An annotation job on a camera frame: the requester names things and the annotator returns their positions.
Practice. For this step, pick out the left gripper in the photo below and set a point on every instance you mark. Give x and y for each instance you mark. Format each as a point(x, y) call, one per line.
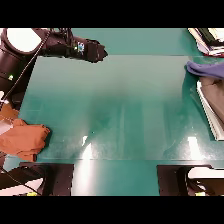
point(95, 51)

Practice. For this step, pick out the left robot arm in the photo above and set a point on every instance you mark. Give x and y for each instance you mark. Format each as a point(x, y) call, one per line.
point(13, 68)

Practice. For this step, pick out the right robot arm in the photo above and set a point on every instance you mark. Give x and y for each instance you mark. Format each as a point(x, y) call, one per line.
point(171, 181)

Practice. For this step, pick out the brown garment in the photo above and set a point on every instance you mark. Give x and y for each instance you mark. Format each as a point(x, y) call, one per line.
point(7, 112)

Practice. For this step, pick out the orange garment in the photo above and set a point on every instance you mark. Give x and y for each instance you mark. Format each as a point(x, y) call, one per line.
point(25, 140)

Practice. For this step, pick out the blue garment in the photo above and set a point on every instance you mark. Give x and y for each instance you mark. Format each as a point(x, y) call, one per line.
point(206, 69)

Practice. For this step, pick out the heap of clothes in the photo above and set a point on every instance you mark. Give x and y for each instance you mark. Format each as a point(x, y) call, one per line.
point(210, 41)

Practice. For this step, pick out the grey garment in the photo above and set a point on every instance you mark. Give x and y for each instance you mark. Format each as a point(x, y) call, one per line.
point(215, 95)

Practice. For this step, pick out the white garment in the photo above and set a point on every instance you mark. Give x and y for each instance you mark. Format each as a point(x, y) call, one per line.
point(213, 125)

